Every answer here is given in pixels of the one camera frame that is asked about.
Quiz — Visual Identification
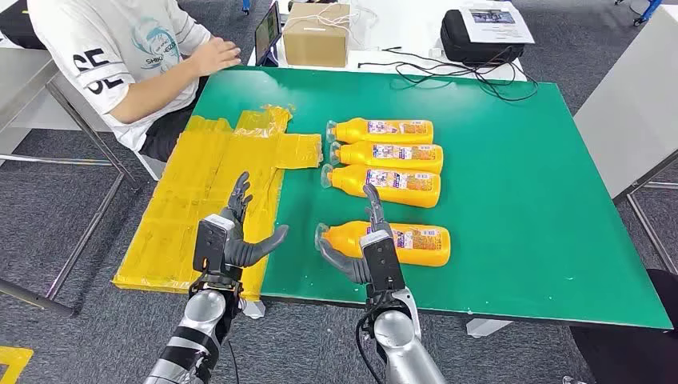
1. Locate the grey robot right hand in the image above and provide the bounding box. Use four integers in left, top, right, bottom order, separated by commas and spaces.
317, 183, 396, 286

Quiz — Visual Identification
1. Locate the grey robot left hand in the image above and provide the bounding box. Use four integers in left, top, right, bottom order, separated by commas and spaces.
219, 170, 291, 270

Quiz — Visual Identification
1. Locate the person's right hand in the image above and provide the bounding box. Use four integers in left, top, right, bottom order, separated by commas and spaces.
189, 35, 244, 78

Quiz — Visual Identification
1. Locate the orange detergent bottle clear cap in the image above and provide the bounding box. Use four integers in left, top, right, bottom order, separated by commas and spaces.
325, 117, 435, 145
314, 221, 452, 268
329, 140, 445, 175
321, 163, 441, 209

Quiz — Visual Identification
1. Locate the black tablet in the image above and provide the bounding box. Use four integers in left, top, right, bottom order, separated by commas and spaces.
253, 1, 283, 67

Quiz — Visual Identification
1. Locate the white table foot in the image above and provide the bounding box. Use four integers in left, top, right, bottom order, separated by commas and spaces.
465, 318, 515, 339
232, 296, 266, 321

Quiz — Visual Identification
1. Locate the yellow taped mat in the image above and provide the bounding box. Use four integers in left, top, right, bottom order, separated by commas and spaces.
112, 104, 324, 302

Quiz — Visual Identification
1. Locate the person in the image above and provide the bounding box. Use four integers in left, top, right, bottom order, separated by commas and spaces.
26, 0, 243, 162

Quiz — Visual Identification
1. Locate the brown cardboard box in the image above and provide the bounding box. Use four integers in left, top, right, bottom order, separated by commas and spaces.
281, 2, 352, 68

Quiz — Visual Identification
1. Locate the green table mat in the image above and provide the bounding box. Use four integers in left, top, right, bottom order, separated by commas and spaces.
188, 64, 674, 330

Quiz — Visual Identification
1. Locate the white table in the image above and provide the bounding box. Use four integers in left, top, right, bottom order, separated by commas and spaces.
245, 0, 529, 83

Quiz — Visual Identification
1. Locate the grey steel table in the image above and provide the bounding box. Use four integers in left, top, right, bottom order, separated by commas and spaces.
0, 45, 143, 319

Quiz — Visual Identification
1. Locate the black bag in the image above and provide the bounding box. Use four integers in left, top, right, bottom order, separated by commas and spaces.
0, 0, 48, 50

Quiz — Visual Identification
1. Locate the yellow floor tape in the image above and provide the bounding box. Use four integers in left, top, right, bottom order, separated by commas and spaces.
0, 345, 34, 384

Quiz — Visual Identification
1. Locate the black carrying case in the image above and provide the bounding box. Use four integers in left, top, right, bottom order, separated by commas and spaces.
440, 9, 526, 66

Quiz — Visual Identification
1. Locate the white printed paper sheet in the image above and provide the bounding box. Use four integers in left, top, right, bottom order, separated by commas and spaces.
458, 1, 536, 45

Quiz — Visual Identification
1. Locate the person's leg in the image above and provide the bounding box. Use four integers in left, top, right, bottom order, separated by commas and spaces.
569, 268, 678, 384

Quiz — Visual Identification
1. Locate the pale grey desk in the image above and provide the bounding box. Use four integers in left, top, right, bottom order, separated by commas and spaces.
573, 5, 678, 277

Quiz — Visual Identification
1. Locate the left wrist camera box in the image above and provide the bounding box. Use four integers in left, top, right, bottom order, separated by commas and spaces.
193, 214, 237, 275

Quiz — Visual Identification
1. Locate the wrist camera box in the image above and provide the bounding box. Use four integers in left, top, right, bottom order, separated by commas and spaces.
193, 214, 237, 275
359, 230, 408, 297

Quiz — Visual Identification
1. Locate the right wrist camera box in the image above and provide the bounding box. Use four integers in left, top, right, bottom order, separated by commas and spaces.
359, 230, 408, 297

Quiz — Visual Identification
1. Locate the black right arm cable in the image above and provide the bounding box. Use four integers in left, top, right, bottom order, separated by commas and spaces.
354, 310, 384, 384

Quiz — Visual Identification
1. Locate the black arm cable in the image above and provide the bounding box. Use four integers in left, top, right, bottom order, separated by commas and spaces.
354, 310, 384, 384
226, 338, 241, 384

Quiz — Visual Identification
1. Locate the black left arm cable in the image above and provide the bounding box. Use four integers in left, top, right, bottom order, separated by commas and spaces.
226, 338, 241, 384

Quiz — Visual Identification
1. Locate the white cord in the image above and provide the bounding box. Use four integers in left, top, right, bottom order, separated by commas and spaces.
285, 1, 380, 51

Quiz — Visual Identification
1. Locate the blue cart frame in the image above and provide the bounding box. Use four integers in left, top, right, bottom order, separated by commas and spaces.
614, 0, 664, 27

